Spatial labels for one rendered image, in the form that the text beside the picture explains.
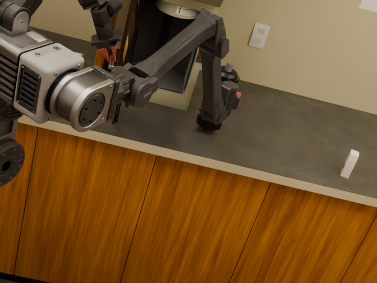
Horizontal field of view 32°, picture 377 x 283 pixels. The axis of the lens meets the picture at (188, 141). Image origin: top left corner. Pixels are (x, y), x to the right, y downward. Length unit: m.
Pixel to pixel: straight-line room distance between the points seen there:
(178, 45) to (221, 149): 0.78
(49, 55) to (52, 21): 1.47
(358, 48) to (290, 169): 0.79
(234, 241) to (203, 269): 0.20
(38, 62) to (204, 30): 0.55
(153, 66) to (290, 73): 1.43
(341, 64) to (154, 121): 0.99
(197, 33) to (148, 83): 0.26
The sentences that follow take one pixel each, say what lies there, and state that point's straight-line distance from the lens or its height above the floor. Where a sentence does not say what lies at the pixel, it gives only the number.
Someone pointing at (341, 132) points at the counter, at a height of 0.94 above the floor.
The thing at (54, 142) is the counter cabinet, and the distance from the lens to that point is 2.53.
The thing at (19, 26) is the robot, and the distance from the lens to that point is 1.67.
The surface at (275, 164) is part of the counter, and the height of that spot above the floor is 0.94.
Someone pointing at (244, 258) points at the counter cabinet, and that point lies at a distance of 2.82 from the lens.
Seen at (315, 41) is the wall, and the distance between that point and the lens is 3.07.
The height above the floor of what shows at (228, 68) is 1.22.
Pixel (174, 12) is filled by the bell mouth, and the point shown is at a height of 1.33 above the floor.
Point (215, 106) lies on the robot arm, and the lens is 2.25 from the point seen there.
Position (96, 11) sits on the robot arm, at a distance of 2.28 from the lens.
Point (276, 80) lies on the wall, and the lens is 3.14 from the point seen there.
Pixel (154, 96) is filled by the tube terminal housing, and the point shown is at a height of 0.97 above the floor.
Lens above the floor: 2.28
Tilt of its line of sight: 32 degrees down
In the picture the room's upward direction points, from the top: 18 degrees clockwise
